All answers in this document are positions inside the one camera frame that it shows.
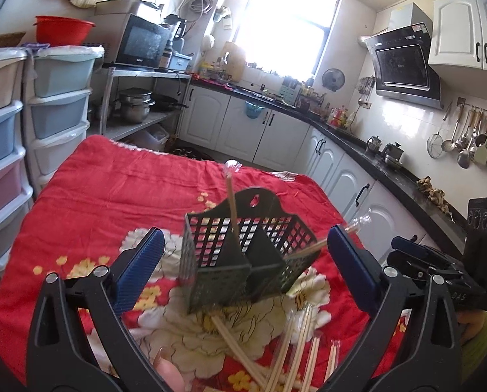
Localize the small round wall fan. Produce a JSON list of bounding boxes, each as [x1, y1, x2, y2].
[[321, 67, 346, 93]]

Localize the dark green utensil basket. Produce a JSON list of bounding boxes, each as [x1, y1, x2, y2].
[[179, 187, 322, 315]]

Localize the black range hood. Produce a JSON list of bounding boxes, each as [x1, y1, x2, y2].
[[358, 22, 445, 110]]

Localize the black electric kettle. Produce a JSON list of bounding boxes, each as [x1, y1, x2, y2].
[[164, 14, 187, 52]]

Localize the person's right forearm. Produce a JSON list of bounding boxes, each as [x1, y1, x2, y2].
[[458, 309, 487, 360]]

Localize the brown woven basket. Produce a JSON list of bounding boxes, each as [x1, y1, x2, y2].
[[0, 31, 26, 55]]

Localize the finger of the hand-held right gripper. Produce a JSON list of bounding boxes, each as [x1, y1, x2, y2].
[[385, 251, 450, 282], [391, 235, 465, 268]]

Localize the black microwave oven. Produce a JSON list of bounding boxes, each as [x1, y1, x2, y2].
[[91, 13, 175, 71]]

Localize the red floral blanket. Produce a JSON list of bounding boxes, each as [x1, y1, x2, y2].
[[0, 135, 415, 392]]

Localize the metal shelf rack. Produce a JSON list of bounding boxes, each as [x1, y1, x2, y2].
[[89, 64, 194, 144]]

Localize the blue hanging plastic basket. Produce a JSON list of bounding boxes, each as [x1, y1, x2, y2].
[[244, 101, 266, 120]]

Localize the green knife holder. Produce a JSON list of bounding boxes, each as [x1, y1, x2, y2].
[[281, 77, 304, 107]]

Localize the grey appliance box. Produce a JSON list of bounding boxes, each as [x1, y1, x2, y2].
[[94, 0, 163, 18]]

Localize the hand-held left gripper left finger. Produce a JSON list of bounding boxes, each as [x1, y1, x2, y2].
[[26, 226, 166, 392]]

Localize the black frying pan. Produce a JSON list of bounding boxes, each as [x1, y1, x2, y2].
[[150, 95, 189, 114]]

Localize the steel teapot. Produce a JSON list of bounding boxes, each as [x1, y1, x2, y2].
[[380, 141, 406, 171]]

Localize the bright window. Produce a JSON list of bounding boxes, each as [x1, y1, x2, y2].
[[232, 0, 345, 79]]

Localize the person's left hand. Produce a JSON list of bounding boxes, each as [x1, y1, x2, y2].
[[154, 348, 186, 392]]

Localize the blue grey plastic drawer tower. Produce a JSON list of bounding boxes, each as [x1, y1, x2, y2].
[[25, 44, 105, 190]]

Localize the stacked steel pots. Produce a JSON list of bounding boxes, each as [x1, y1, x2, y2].
[[116, 87, 157, 124]]

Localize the ginger root pile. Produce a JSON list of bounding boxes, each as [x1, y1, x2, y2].
[[415, 175, 453, 216]]

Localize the clear plastic storage box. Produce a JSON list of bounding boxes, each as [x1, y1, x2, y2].
[[134, 124, 171, 153]]

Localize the yellow oil jug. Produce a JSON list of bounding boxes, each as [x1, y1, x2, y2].
[[220, 41, 247, 83]]

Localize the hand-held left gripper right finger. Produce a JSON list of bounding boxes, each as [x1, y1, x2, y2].
[[321, 224, 462, 392]]

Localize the dark glass bottle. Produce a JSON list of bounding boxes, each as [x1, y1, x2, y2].
[[159, 40, 174, 71]]

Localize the row of hanging kitchen utensils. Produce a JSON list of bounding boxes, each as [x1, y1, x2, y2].
[[426, 97, 487, 171]]

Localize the red plastic basin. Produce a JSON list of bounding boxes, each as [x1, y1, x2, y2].
[[34, 15, 96, 46]]

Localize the white upper wall cabinet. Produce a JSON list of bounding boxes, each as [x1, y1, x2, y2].
[[427, 0, 487, 77]]

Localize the red and yellow bottles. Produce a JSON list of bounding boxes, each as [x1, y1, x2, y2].
[[326, 104, 351, 130]]

